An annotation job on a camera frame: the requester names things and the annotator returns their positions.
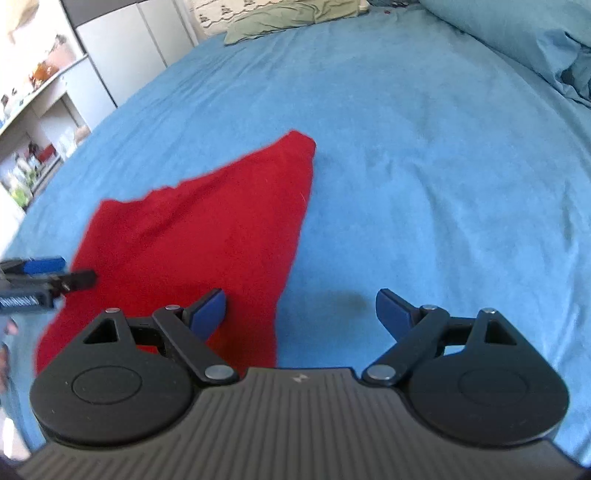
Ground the blue bed sheet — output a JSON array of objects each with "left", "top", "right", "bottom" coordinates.
[{"left": 0, "top": 0, "right": 591, "bottom": 462}]

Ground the white shelf unit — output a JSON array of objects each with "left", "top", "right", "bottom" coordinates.
[{"left": 0, "top": 46, "right": 118, "bottom": 217}]

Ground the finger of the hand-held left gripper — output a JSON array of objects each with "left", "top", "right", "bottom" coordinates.
[
  {"left": 45, "top": 270, "right": 99, "bottom": 296},
  {"left": 0, "top": 256, "right": 66, "bottom": 277}
]

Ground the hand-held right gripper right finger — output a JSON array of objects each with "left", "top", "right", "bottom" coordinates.
[{"left": 361, "top": 288, "right": 519, "bottom": 387}]

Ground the blue duvet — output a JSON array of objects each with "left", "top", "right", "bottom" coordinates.
[{"left": 418, "top": 0, "right": 591, "bottom": 108}]

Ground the red knit sweater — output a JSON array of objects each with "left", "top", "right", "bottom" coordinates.
[{"left": 34, "top": 130, "right": 317, "bottom": 374}]

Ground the cream quilted headboard cover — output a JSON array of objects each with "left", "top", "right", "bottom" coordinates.
[{"left": 190, "top": 0, "right": 296, "bottom": 37}]

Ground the green pillow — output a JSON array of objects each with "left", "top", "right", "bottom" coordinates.
[{"left": 224, "top": 0, "right": 362, "bottom": 46}]

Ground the person's left hand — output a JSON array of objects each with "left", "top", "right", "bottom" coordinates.
[{"left": 0, "top": 319, "right": 20, "bottom": 393}]

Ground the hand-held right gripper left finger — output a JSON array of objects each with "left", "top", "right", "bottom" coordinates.
[{"left": 83, "top": 288, "right": 240, "bottom": 385}]

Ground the white and grey wardrobe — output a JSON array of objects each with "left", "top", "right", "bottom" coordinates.
[{"left": 60, "top": 0, "right": 197, "bottom": 109}]

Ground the orange stuffed toy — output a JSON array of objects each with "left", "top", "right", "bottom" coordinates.
[{"left": 31, "top": 62, "right": 61, "bottom": 86}]

